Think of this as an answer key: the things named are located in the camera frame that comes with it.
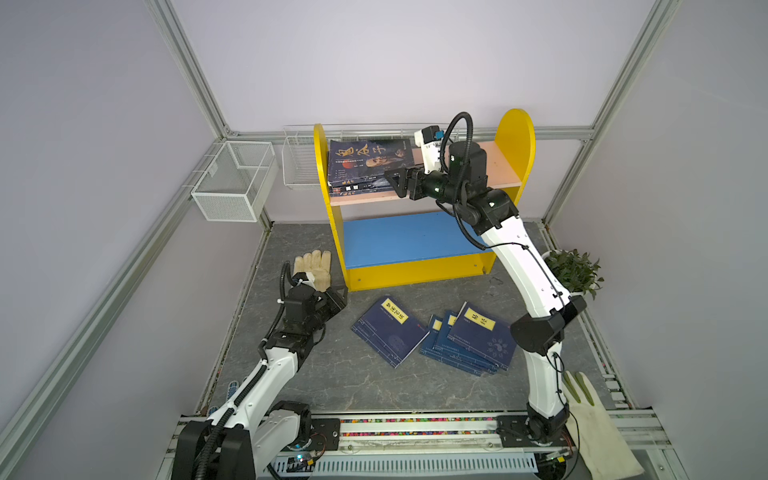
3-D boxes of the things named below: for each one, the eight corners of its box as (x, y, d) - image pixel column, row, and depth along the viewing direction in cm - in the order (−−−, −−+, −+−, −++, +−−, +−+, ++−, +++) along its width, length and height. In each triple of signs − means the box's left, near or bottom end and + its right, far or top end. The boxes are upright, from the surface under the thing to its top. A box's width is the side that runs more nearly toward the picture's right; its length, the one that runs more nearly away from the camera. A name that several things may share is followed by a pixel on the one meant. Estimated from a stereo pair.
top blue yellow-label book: (445, 340, 91) (447, 334, 87) (463, 308, 98) (466, 301, 94) (503, 375, 85) (508, 369, 81) (518, 338, 92) (523, 331, 88)
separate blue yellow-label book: (354, 331, 94) (352, 325, 90) (387, 299, 101) (387, 293, 97) (395, 371, 86) (395, 366, 83) (429, 334, 93) (430, 329, 90)
